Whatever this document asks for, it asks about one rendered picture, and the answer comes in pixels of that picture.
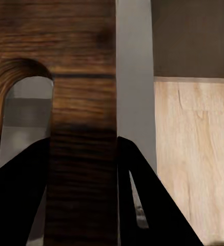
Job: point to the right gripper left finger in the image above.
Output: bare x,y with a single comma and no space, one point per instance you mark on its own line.
22,183

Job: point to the cutting board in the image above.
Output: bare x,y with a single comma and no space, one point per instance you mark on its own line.
73,43

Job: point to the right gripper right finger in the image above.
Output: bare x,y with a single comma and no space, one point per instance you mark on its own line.
167,224

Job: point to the drop in sink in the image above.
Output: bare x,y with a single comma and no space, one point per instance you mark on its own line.
27,119

